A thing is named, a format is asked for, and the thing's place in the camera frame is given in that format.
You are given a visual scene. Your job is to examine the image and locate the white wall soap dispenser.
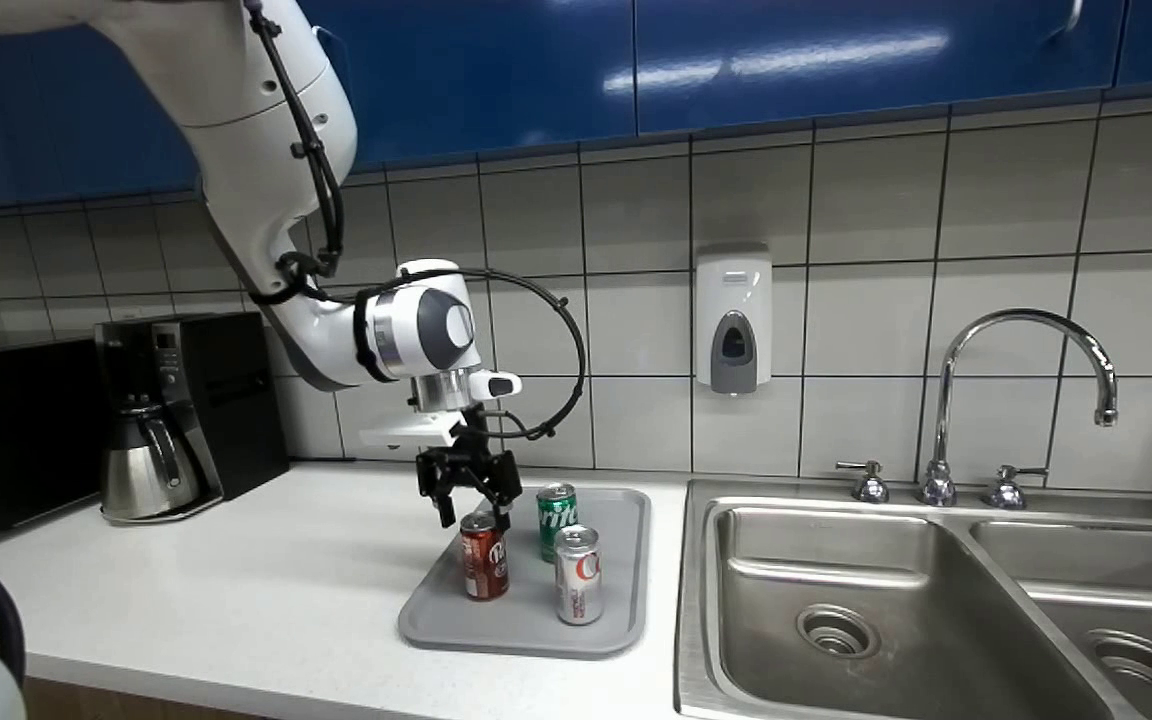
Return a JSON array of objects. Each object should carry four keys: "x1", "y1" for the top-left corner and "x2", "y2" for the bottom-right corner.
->
[{"x1": 692, "y1": 250, "x2": 777, "y2": 401}]

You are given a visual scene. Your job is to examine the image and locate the silver soda can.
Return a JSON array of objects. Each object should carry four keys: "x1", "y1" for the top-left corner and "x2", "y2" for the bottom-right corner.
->
[{"x1": 552, "y1": 519, "x2": 609, "y2": 633}]

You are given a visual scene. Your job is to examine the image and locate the blue upper cabinets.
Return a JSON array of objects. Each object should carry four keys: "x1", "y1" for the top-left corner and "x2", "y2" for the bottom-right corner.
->
[{"x1": 0, "y1": 0, "x2": 1152, "y2": 218}]

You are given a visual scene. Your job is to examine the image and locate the black steel coffee maker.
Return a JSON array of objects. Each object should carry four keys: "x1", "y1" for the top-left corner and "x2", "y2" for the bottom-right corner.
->
[{"x1": 92, "y1": 314, "x2": 291, "y2": 527}]

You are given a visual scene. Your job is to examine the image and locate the chrome gooseneck faucet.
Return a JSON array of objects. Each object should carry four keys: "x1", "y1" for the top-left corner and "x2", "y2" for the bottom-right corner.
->
[{"x1": 920, "y1": 308, "x2": 1124, "y2": 512}]

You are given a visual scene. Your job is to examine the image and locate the grey plastic tray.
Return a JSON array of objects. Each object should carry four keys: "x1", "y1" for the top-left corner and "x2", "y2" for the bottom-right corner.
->
[{"x1": 398, "y1": 482, "x2": 657, "y2": 663}]

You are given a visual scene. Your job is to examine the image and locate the black microwave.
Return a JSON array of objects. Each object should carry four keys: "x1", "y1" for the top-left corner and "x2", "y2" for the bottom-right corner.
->
[{"x1": 0, "y1": 338, "x2": 118, "y2": 553}]

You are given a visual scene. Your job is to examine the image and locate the stainless steel double sink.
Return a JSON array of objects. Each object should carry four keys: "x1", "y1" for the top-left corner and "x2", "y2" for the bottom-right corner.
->
[{"x1": 674, "y1": 476, "x2": 1152, "y2": 720}]

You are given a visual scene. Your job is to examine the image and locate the chrome faucet handle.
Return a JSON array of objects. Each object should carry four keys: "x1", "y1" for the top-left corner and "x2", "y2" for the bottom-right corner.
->
[
  {"x1": 834, "y1": 456, "x2": 896, "y2": 509},
  {"x1": 980, "y1": 459, "x2": 1052, "y2": 512}
]

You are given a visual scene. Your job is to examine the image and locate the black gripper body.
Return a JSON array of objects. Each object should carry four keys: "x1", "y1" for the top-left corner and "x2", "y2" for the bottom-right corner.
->
[{"x1": 411, "y1": 403, "x2": 523, "y2": 488}]

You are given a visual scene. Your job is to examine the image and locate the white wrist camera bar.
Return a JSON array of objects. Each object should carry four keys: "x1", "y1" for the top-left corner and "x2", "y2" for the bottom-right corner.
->
[{"x1": 379, "y1": 407, "x2": 477, "y2": 459}]

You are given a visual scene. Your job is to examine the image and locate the red soda can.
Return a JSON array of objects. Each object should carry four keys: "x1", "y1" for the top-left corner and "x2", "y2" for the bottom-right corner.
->
[{"x1": 457, "y1": 509, "x2": 515, "y2": 606}]

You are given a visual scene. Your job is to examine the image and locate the wooden lower cabinet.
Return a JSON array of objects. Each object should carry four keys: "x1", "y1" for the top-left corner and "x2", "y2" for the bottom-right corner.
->
[{"x1": 19, "y1": 678, "x2": 290, "y2": 720}]

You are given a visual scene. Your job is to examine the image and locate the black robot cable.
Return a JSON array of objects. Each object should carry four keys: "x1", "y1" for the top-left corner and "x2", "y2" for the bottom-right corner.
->
[{"x1": 243, "y1": 0, "x2": 592, "y2": 447}]

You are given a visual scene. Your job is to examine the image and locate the green soda can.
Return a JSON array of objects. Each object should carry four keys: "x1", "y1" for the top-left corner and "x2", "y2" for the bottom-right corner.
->
[{"x1": 533, "y1": 482, "x2": 585, "y2": 570}]

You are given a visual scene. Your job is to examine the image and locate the steel coffee carafe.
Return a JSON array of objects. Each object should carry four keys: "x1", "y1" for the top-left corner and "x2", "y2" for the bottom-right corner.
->
[{"x1": 99, "y1": 401, "x2": 209, "y2": 527}]

